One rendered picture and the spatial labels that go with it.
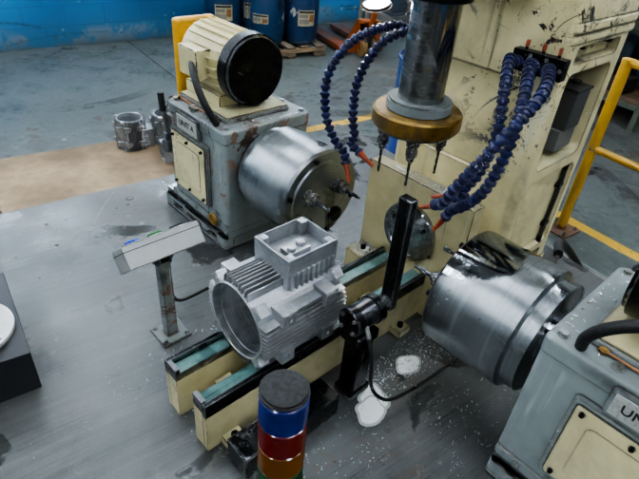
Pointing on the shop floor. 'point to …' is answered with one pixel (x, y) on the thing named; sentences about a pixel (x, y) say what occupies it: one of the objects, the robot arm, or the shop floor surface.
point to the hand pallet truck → (351, 34)
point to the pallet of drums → (275, 21)
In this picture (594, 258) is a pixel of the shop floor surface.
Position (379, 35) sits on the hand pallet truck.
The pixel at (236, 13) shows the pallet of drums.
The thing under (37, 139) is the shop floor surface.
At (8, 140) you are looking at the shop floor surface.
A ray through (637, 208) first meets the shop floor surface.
